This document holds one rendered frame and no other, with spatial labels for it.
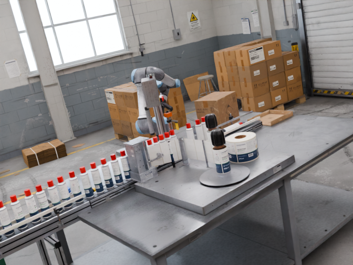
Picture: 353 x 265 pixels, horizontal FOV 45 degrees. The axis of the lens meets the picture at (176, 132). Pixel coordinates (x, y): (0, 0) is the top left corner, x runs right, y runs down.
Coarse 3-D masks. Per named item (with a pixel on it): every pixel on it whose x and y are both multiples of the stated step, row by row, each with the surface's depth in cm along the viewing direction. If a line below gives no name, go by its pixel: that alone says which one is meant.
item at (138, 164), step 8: (144, 144) 278; (128, 152) 276; (136, 152) 271; (144, 152) 276; (128, 160) 280; (136, 160) 272; (144, 160) 279; (136, 168) 275; (144, 168) 276; (152, 168) 280; (136, 176) 279; (144, 176) 277; (152, 176) 281
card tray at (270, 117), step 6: (258, 114) 383; (264, 114) 387; (270, 114) 389; (276, 114) 384; (282, 114) 380; (288, 114) 368; (264, 120) 373; (270, 120) 369; (276, 120) 359; (282, 120) 363
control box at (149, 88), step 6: (144, 78) 305; (144, 84) 293; (150, 84) 293; (156, 84) 294; (144, 90) 294; (150, 90) 294; (156, 90) 295; (144, 96) 295; (150, 96) 295; (156, 96) 296; (150, 102) 296; (156, 102) 297
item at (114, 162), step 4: (112, 156) 277; (112, 160) 278; (116, 160) 278; (112, 164) 278; (116, 164) 278; (112, 168) 279; (116, 168) 278; (116, 172) 279; (120, 172) 281; (116, 176) 280; (120, 176) 281; (116, 180) 281; (120, 180) 281; (116, 184) 283; (120, 184) 281
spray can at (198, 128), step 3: (195, 120) 320; (198, 120) 320; (195, 123) 322; (198, 123) 320; (195, 126) 321; (198, 126) 320; (201, 126) 321; (195, 129) 323; (198, 129) 321; (201, 129) 321; (198, 132) 322; (201, 132) 322; (198, 135) 322; (201, 135) 322; (198, 138) 323; (201, 138) 323
